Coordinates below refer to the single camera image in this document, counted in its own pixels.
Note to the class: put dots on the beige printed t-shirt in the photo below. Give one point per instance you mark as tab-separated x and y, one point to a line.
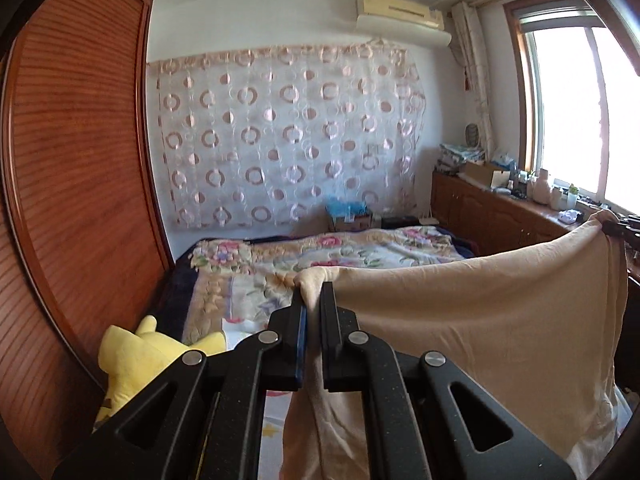
475	310

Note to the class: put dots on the white bottle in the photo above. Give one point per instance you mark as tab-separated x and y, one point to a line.
556	197

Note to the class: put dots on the green-capped bottle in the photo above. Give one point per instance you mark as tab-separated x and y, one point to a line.
572	197

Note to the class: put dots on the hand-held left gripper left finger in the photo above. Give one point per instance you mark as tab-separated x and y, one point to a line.
301	332

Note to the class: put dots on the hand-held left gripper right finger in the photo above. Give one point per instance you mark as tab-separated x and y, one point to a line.
330	340

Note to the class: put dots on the wall air conditioner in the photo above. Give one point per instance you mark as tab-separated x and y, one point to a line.
400	17

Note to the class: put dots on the blue plastic packet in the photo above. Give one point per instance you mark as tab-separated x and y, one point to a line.
504	161

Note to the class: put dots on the dark oval wall ornament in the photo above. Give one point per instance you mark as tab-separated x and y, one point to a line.
472	135

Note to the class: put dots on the white crumpled cloth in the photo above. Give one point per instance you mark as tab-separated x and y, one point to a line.
571	216

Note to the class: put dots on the floral blanket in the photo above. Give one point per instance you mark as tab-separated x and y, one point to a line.
250	270

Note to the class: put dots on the wooden-framed window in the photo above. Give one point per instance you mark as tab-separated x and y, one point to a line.
570	110

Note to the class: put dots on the blue plastic bag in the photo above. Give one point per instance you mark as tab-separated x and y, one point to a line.
345	208

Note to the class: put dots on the floral window drape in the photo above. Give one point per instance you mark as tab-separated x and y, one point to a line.
475	70

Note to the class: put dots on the sheer circle-patterned curtain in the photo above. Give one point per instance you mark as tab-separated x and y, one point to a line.
290	135

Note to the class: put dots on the small cardboard box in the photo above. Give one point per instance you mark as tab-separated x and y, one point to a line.
352	223

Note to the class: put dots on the yellow plush toy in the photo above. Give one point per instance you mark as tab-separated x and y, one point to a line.
135	360

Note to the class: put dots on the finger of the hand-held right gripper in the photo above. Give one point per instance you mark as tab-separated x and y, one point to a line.
614	229

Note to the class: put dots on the white plastic jug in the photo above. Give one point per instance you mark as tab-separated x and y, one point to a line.
539	187

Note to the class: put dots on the open cardboard box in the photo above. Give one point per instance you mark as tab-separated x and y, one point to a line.
482	174

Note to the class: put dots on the wooden slatted wardrobe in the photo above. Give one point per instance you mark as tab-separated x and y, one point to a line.
75	160

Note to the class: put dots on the long wooden cabinet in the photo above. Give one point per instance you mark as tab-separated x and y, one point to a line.
480	215

